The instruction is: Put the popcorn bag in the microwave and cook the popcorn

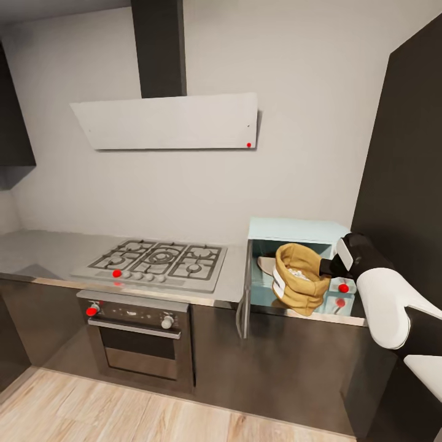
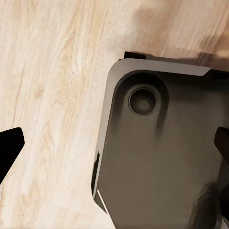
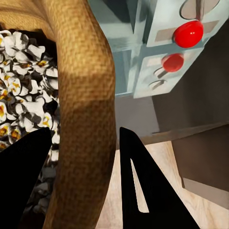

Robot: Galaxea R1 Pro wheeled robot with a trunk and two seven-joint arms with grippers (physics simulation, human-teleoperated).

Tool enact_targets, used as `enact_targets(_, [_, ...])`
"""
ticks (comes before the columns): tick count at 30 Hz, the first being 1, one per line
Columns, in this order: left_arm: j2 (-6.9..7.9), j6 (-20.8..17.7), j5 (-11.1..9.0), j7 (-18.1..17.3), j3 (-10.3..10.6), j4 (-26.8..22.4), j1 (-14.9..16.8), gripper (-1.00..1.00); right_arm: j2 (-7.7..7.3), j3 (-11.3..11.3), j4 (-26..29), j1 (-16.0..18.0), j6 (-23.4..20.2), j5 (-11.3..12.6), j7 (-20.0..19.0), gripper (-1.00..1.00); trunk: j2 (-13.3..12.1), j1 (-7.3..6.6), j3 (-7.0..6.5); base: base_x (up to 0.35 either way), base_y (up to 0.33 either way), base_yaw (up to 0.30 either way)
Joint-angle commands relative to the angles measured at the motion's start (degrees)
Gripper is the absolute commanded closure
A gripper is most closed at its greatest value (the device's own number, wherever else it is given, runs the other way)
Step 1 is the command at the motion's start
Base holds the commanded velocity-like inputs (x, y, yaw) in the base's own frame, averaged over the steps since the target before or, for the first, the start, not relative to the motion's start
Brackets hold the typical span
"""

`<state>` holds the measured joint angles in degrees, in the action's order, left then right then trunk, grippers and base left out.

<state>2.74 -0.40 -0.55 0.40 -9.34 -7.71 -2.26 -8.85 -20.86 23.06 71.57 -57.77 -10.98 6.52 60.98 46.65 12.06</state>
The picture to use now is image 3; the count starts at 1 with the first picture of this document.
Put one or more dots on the popcorn bag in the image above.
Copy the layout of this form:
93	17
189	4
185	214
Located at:
71	35

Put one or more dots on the microwave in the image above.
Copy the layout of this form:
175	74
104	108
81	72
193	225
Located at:
158	22

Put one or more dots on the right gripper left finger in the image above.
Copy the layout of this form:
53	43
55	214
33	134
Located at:
20	166

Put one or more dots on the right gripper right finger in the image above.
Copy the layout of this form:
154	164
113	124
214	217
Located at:
166	209

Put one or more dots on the fridge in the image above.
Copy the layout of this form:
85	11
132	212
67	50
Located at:
203	164

